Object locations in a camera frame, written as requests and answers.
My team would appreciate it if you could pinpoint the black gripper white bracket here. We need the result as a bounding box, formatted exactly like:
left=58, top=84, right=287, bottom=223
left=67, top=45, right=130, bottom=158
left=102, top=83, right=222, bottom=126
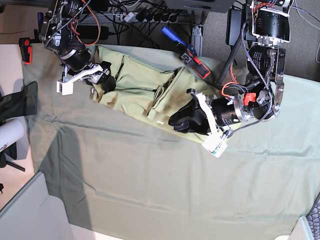
left=168, top=88, right=253, bottom=135

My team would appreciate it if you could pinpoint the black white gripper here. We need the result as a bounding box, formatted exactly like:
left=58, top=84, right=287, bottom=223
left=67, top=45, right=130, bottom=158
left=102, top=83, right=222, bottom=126
left=59, top=49, right=116, bottom=92

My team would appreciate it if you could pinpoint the light green T-shirt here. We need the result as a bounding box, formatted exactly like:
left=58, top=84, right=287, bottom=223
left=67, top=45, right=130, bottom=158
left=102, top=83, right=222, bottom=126
left=92, top=46, right=215, bottom=144

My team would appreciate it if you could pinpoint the robot arm with black motors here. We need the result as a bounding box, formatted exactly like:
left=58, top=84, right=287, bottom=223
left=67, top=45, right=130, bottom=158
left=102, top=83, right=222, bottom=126
left=168, top=0, right=292, bottom=137

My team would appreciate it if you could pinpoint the black power brick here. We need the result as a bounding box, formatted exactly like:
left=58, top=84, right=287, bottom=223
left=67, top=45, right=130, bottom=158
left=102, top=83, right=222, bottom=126
left=76, top=25, right=110, bottom=40

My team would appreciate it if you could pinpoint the blue orange bar clamp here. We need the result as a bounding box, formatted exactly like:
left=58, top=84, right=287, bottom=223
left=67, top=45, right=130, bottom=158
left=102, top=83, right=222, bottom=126
left=161, top=26, right=211, bottom=79

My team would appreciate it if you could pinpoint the black power strip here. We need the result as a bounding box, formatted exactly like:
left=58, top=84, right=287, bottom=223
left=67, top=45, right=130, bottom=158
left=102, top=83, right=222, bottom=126
left=110, top=11, right=183, bottom=23

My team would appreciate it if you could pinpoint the dark green cloth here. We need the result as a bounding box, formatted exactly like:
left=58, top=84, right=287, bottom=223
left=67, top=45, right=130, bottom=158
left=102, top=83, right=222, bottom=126
left=0, top=81, right=38, bottom=122

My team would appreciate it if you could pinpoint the black orange bar clamp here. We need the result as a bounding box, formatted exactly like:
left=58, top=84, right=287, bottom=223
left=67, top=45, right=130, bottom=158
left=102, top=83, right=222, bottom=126
left=18, top=12, right=46, bottom=65

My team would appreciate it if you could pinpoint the grey-green table cloth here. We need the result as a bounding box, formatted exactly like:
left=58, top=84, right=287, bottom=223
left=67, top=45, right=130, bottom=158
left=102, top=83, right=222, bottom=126
left=23, top=44, right=320, bottom=240

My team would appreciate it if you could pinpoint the black power adapter pair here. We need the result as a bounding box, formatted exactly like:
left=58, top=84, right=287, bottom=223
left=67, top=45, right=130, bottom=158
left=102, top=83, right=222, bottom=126
left=225, top=6, right=251, bottom=46

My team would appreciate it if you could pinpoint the white grey bin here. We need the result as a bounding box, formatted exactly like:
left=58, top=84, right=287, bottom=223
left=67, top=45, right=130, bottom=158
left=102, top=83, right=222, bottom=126
left=0, top=172, right=74, bottom=240

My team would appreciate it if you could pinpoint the patterned grey mat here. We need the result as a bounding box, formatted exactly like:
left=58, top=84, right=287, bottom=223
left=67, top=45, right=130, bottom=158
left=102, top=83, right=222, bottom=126
left=306, top=196, right=320, bottom=240

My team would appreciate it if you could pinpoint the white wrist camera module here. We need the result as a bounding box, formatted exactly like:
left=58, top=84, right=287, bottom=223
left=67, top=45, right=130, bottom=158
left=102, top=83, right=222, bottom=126
left=202, top=135, right=228, bottom=158

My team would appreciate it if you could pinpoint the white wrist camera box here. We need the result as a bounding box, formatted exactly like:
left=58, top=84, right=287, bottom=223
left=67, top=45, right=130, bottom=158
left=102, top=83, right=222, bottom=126
left=56, top=80, right=74, bottom=96

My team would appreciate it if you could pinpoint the robot arm with orange wires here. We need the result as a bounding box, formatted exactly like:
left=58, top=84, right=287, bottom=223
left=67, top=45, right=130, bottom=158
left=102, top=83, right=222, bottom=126
left=42, top=0, right=101, bottom=58

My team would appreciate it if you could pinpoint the aluminium frame leg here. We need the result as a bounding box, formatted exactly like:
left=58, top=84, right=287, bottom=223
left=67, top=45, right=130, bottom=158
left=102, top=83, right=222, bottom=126
left=190, top=10, right=208, bottom=57

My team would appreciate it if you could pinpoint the white cylinder post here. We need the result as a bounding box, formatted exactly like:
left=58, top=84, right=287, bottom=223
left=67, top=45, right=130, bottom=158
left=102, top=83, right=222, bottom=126
left=0, top=117, right=29, bottom=154

